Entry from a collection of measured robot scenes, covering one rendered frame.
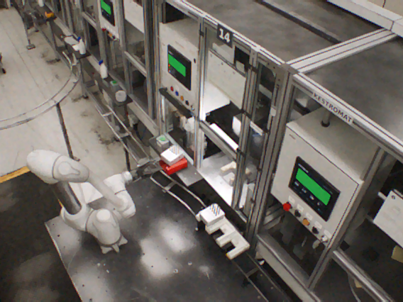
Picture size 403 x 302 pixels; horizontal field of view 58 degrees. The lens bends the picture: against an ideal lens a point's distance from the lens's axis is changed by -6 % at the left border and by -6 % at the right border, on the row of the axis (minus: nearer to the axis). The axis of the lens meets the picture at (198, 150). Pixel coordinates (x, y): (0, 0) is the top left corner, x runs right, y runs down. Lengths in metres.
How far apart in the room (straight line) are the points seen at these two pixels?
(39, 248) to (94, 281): 1.16
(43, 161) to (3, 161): 2.44
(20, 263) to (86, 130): 1.74
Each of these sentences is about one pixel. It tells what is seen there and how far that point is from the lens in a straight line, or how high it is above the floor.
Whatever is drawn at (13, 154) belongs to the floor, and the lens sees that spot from 4.48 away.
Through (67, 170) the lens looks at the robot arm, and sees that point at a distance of 1.91.
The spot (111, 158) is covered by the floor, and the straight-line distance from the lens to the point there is 4.09.
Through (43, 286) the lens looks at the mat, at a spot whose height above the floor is 0.01.
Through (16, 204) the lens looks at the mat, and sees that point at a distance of 3.93.
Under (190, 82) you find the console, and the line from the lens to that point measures 2.26.
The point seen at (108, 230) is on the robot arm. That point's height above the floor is 0.89.
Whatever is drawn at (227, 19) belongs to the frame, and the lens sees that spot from 2.04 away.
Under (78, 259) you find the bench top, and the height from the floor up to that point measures 0.68.
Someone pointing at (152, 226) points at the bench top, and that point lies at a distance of 2.64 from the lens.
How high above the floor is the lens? 2.84
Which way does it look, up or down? 44 degrees down
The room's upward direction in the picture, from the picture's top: 2 degrees clockwise
